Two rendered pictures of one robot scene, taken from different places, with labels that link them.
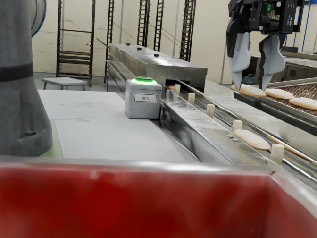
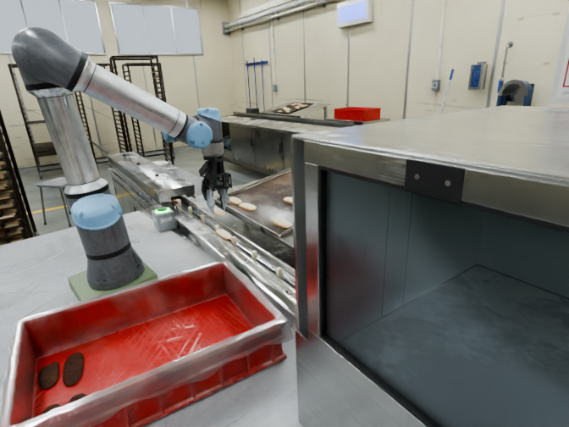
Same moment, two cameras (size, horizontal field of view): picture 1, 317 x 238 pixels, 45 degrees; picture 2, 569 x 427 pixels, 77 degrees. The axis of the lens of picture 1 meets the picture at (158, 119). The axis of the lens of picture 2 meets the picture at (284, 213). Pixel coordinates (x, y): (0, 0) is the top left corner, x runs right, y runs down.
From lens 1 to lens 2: 71 cm
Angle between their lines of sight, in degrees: 21
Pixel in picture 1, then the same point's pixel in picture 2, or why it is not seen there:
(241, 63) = (211, 203)
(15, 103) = (130, 257)
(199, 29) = (171, 97)
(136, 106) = (162, 225)
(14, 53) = (125, 240)
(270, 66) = (224, 199)
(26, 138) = (138, 268)
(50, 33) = (13, 126)
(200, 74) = (190, 189)
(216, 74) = not seen: hidden behind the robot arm
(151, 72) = (160, 196)
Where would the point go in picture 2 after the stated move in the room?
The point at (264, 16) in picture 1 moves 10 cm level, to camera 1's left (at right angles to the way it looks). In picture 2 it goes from (216, 185) to (185, 189)
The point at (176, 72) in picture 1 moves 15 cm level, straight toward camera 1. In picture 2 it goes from (176, 191) to (178, 200)
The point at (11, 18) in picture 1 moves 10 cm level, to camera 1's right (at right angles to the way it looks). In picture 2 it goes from (122, 229) to (161, 222)
